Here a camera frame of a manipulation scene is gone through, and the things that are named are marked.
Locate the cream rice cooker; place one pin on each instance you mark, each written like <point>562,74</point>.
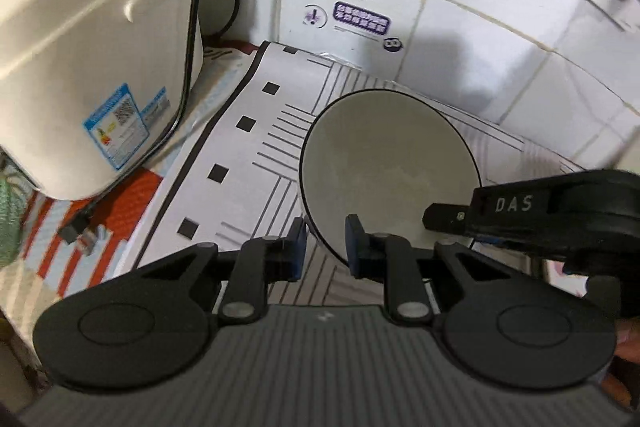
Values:
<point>87,86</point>

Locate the white ribbed bowl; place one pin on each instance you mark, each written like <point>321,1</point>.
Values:
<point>384,156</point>

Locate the person right hand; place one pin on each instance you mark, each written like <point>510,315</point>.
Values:
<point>621,382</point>

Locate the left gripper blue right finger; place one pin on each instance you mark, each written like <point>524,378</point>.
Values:
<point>371,256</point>

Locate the wall sticker near bowls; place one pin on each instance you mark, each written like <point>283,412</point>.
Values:
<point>355,20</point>

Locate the striped white table mat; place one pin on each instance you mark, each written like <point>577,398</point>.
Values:
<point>305,137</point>

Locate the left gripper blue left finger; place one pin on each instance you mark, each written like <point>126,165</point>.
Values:
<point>276,258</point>

